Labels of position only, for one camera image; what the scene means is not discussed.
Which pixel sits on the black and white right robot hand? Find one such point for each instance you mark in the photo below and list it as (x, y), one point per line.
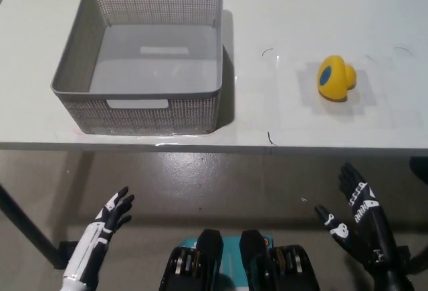
(364, 224)

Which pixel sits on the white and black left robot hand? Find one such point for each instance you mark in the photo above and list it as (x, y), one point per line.
(90, 241)

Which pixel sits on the yellow duck toy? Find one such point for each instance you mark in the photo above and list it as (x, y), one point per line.
(335, 80)

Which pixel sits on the black floor tape pad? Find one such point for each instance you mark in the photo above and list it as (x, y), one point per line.
(68, 252)
(405, 253)

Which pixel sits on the black metal table leg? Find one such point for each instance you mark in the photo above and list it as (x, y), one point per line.
(26, 224)

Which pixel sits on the grey perforated plastic basket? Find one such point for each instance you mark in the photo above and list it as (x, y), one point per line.
(100, 40)

